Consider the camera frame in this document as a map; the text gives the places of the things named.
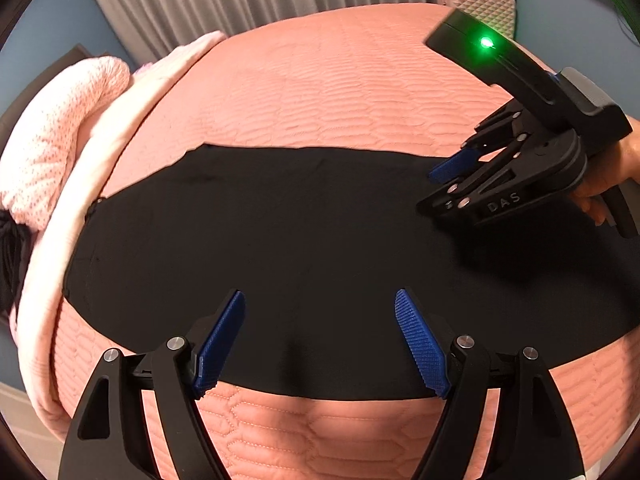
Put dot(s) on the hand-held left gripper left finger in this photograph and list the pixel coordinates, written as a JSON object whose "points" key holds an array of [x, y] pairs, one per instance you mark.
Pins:
{"points": [[222, 330]]}

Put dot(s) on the person's right hand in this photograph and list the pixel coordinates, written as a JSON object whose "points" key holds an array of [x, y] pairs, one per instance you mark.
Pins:
{"points": [[625, 160]]}

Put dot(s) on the dark grey headboard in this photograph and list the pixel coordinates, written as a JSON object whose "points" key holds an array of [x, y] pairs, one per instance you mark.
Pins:
{"points": [[45, 75]]}

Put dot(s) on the black pants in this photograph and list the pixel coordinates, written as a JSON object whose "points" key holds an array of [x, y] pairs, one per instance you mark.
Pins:
{"points": [[300, 235]]}

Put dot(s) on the pink quilted bedspread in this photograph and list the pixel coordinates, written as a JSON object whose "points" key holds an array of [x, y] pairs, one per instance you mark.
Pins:
{"points": [[325, 85]]}

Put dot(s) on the pink dotted pillow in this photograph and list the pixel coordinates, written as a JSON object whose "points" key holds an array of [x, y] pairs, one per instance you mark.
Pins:
{"points": [[55, 130]]}

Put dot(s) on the black cloth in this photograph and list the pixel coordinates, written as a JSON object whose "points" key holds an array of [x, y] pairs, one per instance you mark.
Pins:
{"points": [[12, 260]]}

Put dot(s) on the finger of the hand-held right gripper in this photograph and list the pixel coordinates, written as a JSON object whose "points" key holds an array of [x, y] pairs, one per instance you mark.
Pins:
{"points": [[447, 167], [480, 200]]}

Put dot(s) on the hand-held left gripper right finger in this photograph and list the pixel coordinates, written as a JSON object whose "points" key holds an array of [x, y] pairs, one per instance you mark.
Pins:
{"points": [[420, 340]]}

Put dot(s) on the light pink blanket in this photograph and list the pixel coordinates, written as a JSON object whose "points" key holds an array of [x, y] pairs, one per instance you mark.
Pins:
{"points": [[60, 240]]}

